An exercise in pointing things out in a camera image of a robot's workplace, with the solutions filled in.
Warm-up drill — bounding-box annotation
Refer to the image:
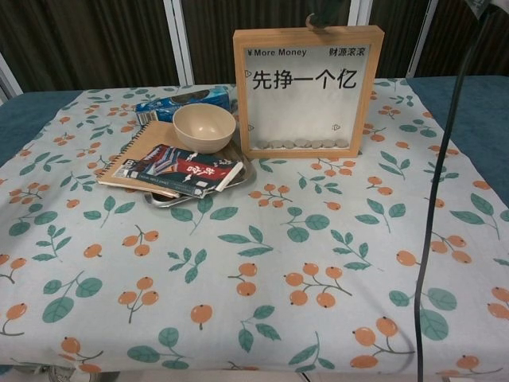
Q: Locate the blue cookie box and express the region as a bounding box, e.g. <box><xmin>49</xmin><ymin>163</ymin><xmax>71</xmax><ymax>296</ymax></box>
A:
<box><xmin>135</xmin><ymin>88</ymin><xmax>234</xmax><ymax>124</ymax></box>

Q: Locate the dark slatted partition panel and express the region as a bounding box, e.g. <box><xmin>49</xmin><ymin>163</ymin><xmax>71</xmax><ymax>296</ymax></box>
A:
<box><xmin>174</xmin><ymin>0</ymin><xmax>426</xmax><ymax>88</ymax></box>
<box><xmin>409</xmin><ymin>0</ymin><xmax>509</xmax><ymax>80</ymax></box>
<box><xmin>0</xmin><ymin>0</ymin><xmax>188</xmax><ymax>105</ymax></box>

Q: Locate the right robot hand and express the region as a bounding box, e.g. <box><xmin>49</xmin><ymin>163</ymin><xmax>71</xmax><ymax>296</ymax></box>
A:
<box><xmin>309</xmin><ymin>0</ymin><xmax>333</xmax><ymax>35</ymax></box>

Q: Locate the metal tray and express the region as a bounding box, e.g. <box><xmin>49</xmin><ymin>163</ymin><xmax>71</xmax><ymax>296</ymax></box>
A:
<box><xmin>142</xmin><ymin>137</ymin><xmax>258</xmax><ymax>208</ymax></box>

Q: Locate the wooden coin box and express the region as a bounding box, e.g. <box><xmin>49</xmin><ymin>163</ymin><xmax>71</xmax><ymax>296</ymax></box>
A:
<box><xmin>232</xmin><ymin>26</ymin><xmax>386</xmax><ymax>160</ymax></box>

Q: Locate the beige bowl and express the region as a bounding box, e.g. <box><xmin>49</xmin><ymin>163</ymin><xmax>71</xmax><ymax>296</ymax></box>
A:
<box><xmin>172</xmin><ymin>104</ymin><xmax>236</xmax><ymax>155</ymax></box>

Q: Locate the red blue snack packet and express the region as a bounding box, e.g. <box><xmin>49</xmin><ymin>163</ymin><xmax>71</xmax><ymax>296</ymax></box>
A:
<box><xmin>112</xmin><ymin>143</ymin><xmax>243</xmax><ymax>199</ymax></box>

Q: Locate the kraft spiral notebook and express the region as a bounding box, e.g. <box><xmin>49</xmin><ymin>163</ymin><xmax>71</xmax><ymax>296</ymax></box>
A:
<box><xmin>97</xmin><ymin>120</ymin><xmax>188</xmax><ymax>198</ymax></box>

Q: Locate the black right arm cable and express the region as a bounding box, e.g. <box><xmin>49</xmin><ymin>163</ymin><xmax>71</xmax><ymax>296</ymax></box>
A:
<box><xmin>413</xmin><ymin>15</ymin><xmax>492</xmax><ymax>382</ymax></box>

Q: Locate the floral printed tablecloth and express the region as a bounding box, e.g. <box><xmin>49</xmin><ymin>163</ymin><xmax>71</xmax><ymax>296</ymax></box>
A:
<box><xmin>0</xmin><ymin>77</ymin><xmax>509</xmax><ymax>379</ymax></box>

